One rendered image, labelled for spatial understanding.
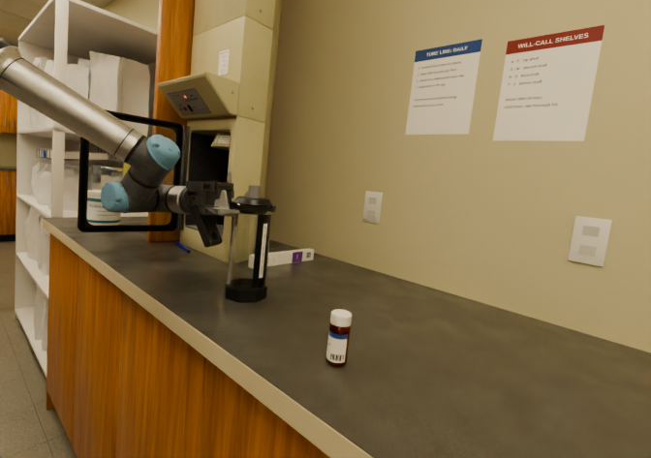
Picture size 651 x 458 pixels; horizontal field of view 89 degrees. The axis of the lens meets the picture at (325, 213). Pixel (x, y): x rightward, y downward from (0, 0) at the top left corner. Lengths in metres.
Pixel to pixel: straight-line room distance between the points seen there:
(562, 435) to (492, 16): 1.02
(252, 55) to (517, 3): 0.77
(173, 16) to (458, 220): 1.22
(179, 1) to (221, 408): 1.32
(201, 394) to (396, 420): 0.42
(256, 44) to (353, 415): 1.04
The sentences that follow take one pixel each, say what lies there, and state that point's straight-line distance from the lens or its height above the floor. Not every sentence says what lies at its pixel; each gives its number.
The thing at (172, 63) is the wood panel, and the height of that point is 1.61.
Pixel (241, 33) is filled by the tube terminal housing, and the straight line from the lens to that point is 1.19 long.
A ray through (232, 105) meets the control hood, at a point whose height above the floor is 1.44.
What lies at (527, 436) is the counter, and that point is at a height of 0.94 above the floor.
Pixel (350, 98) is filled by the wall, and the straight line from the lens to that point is 1.36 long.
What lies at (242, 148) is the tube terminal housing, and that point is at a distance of 1.12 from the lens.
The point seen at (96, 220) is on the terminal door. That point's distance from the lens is 1.33.
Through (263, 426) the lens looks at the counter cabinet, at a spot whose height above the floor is 0.83.
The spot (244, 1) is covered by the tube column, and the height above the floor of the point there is 1.75.
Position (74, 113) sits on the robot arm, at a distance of 0.87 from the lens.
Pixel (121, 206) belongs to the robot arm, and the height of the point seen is 1.13.
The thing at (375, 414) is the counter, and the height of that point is 0.94.
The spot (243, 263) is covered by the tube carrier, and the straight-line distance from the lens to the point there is 0.79.
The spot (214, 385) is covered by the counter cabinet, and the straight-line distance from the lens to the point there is 0.74.
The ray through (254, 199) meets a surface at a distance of 0.77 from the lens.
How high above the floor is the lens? 1.24
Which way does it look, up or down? 6 degrees down
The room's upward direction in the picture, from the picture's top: 6 degrees clockwise
